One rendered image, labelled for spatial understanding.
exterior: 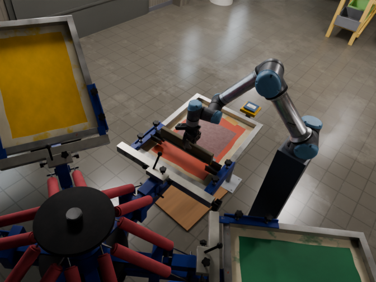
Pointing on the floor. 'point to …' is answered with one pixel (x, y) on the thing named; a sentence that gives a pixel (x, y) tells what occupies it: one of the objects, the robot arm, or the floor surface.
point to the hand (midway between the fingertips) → (186, 145)
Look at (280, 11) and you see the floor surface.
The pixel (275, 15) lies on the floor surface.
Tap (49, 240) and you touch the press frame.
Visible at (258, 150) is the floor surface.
